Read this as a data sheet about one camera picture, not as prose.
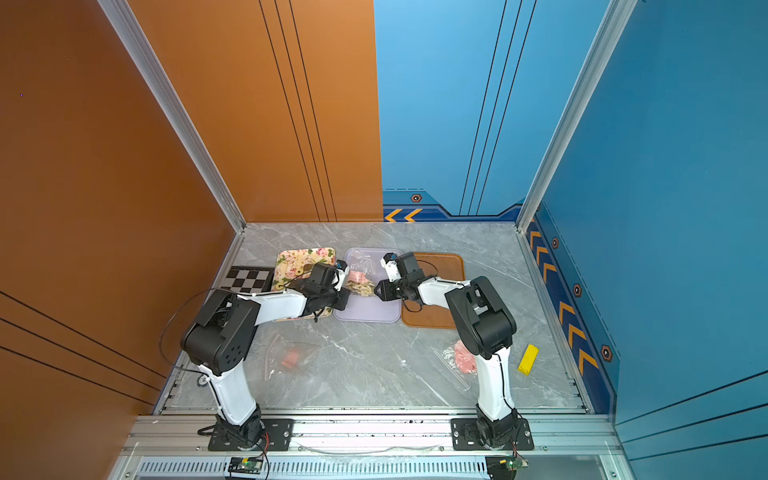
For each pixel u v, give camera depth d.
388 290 0.89
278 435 0.73
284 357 0.85
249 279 1.00
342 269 0.89
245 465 0.72
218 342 0.50
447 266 1.08
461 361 0.83
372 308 0.96
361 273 0.96
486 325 0.54
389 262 0.91
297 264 1.08
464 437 0.72
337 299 0.88
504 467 0.71
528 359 0.83
